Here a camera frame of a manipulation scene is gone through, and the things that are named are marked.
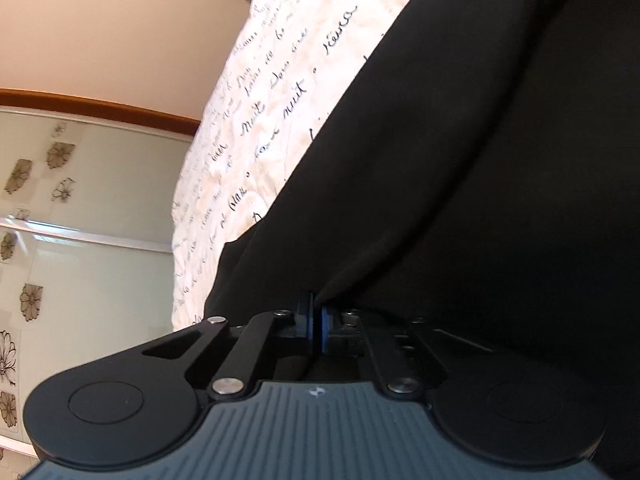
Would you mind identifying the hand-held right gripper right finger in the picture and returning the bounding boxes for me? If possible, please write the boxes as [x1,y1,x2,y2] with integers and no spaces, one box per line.
[322,304,497,397]

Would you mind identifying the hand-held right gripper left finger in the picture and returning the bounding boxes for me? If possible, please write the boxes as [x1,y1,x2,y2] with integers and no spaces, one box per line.
[141,292,317,402]

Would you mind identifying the black pants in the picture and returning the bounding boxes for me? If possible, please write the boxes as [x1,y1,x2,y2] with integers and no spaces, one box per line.
[204,0,640,480]

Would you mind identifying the floral glass wardrobe door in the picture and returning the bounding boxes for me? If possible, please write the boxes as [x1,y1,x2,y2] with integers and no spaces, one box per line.
[0,105,197,461]

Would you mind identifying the script-printed cream bedsheet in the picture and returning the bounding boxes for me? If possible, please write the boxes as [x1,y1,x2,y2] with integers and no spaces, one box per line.
[171,0,442,333]

